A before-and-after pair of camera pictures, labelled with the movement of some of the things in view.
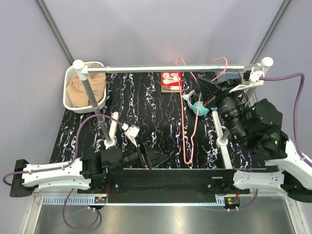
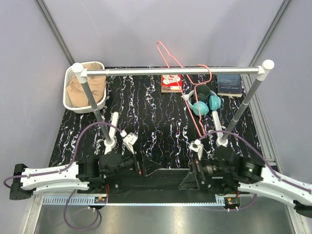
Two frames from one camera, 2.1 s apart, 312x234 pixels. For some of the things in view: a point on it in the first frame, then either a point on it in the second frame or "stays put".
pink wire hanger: x=182 y=107 → x=195 y=84
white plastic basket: x=76 y=97 stays put
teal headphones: x=203 y=110 stays put
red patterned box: x=169 y=82 stays put
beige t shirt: x=76 y=92 stays put
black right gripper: x=210 y=89 → x=190 y=181
